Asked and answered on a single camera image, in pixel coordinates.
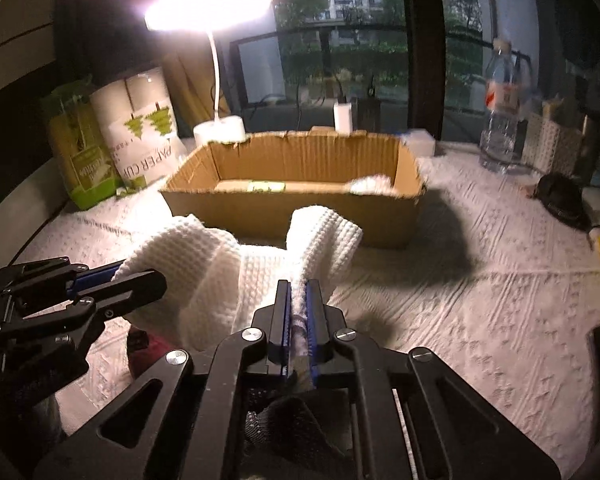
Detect black cable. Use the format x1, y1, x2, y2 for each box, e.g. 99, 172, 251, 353
242, 79, 303, 128

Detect white paper cup pack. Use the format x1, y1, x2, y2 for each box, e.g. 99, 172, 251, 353
89, 66, 189, 192

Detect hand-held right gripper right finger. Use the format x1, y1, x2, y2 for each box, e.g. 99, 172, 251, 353
305, 279, 562, 480

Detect white textured tablecloth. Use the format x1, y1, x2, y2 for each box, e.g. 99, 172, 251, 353
10, 140, 600, 466

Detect green packet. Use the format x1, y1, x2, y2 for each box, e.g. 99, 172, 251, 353
41, 79, 124, 212

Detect black computer mouse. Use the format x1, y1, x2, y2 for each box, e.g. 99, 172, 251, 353
536, 172, 592, 232

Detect clear water bottle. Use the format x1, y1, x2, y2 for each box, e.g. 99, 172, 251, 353
479, 37, 529, 174

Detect small black device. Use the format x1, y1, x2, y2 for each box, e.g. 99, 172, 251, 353
357, 97, 382, 134

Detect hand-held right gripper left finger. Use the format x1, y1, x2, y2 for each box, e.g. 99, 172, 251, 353
35, 279, 293, 480

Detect small white box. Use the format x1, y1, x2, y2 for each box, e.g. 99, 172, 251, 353
404, 129, 437, 159

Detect white waffle cloth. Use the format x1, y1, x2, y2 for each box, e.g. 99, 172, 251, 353
112, 205, 364, 355

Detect cardboard box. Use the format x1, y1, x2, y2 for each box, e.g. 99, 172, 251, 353
158, 129, 427, 249

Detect white charger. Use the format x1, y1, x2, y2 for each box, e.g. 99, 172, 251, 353
332, 101, 354, 134

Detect dark red object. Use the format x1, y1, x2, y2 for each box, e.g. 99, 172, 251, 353
127, 329, 182, 382

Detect white desk lamp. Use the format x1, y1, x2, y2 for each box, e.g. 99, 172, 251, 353
143, 0, 274, 149

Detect white perforated basket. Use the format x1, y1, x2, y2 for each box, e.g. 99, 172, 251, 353
522, 109, 587, 174

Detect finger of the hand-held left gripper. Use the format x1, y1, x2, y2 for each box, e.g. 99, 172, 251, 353
0, 269, 169, 362
0, 257, 127, 312

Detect small white cloth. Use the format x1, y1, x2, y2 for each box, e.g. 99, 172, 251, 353
349, 173, 399, 197

